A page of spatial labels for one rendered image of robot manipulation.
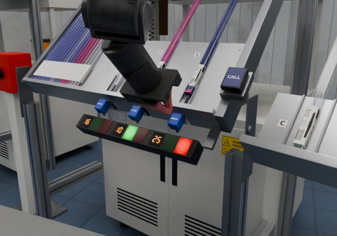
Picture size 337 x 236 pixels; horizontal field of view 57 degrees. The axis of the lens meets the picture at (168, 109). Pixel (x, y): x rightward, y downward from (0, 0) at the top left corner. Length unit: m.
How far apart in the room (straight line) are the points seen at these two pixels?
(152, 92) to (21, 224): 0.29
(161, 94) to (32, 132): 0.69
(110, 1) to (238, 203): 0.46
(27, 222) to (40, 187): 0.68
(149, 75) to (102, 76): 0.36
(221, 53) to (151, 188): 0.68
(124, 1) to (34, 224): 0.35
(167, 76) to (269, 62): 3.15
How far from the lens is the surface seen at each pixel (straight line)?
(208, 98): 0.65
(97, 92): 0.79
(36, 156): 1.17
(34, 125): 1.13
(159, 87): 0.53
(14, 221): 0.55
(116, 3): 0.43
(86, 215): 1.63
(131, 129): 0.70
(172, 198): 1.18
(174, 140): 0.63
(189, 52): 0.76
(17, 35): 5.19
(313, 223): 1.68
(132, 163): 1.25
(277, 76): 3.67
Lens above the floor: 0.89
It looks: 15 degrees down
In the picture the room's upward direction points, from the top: straight up
